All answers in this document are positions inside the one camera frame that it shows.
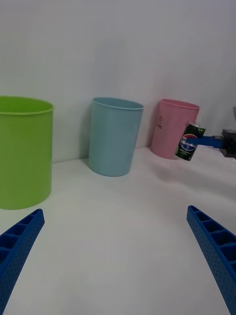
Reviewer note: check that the dark green drink can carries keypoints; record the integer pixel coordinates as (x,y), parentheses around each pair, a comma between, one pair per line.
(186,154)

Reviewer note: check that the pale blue plastic bin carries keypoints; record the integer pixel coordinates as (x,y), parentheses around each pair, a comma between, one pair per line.
(111,140)

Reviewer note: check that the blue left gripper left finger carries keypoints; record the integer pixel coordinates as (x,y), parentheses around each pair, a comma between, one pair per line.
(17,253)

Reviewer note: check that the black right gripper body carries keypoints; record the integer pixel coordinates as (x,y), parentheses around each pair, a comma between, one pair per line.
(230,144)

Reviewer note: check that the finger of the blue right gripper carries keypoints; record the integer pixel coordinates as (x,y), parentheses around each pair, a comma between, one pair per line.
(205,141)

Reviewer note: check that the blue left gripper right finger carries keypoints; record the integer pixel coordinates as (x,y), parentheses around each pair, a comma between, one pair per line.
(216,256)

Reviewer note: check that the yellow-green plastic bin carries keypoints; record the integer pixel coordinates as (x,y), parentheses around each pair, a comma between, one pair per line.
(24,157)

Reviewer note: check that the pink plastic bin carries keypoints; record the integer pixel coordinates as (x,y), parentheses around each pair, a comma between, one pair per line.
(167,133)

